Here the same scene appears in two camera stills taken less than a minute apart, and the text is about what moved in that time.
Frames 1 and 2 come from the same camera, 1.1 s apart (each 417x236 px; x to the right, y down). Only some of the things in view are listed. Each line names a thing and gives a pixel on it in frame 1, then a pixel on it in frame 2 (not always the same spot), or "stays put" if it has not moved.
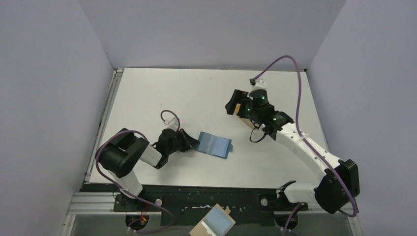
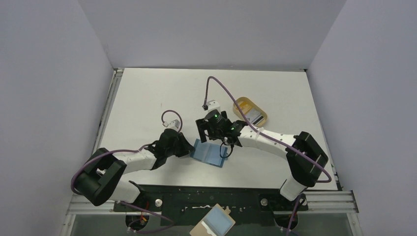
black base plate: (252, 205) stays put
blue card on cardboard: (218, 221) stays put
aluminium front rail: (91, 203) stays put
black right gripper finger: (236, 98) -> (200, 123)
